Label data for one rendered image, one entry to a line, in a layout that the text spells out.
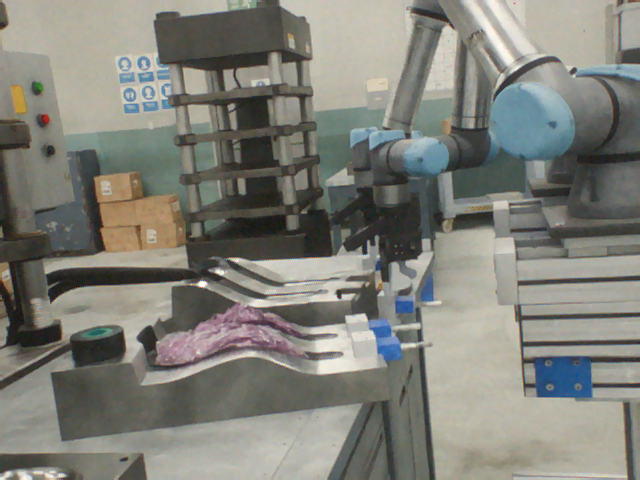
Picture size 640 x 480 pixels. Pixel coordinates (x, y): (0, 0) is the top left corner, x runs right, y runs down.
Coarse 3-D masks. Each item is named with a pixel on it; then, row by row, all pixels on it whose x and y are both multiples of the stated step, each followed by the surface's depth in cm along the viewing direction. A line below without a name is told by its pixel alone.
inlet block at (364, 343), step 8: (352, 336) 122; (360, 336) 121; (368, 336) 121; (360, 344) 119; (368, 344) 119; (376, 344) 119; (384, 344) 120; (392, 344) 120; (400, 344) 120; (408, 344) 122; (416, 344) 122; (424, 344) 122; (432, 344) 122; (360, 352) 119; (368, 352) 119; (376, 352) 119; (384, 352) 120; (392, 352) 120; (400, 352) 120
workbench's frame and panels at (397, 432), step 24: (432, 264) 222; (408, 336) 207; (408, 360) 204; (408, 384) 203; (384, 408) 165; (408, 408) 200; (360, 432) 144; (384, 432) 164; (408, 432) 197; (360, 456) 140; (384, 456) 163; (408, 456) 195; (432, 456) 234
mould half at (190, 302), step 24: (240, 264) 169; (192, 288) 150; (216, 288) 151; (264, 288) 160; (288, 288) 160; (312, 288) 156; (336, 288) 153; (360, 288) 152; (144, 312) 162; (168, 312) 159; (192, 312) 151; (216, 312) 150; (264, 312) 147; (288, 312) 146; (312, 312) 145; (336, 312) 144; (360, 312) 150
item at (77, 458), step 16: (0, 464) 90; (16, 464) 90; (32, 464) 89; (48, 464) 89; (64, 464) 88; (80, 464) 88; (96, 464) 87; (112, 464) 87; (128, 464) 86; (144, 464) 89
